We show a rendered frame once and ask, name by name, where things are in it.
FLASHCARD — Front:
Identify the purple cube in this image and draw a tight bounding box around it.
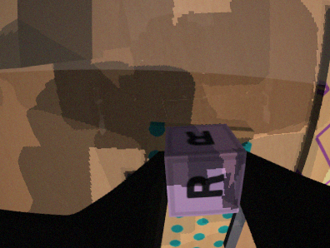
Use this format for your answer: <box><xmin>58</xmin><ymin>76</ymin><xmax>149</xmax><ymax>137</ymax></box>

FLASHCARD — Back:
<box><xmin>164</xmin><ymin>124</ymin><xmax>247</xmax><ymax>217</ymax></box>

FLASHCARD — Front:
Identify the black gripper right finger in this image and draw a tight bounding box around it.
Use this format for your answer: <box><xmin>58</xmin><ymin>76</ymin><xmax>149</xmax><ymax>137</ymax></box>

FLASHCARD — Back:
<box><xmin>240</xmin><ymin>151</ymin><xmax>330</xmax><ymax>248</ymax></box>

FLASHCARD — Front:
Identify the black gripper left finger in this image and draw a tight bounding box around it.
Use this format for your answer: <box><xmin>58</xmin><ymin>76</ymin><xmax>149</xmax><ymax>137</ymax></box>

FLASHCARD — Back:
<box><xmin>0</xmin><ymin>151</ymin><xmax>168</xmax><ymax>248</ymax></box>

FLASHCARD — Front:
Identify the brown open-top box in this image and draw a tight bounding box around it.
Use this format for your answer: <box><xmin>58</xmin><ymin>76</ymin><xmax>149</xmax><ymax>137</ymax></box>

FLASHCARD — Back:
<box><xmin>0</xmin><ymin>0</ymin><xmax>330</xmax><ymax>86</ymax></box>

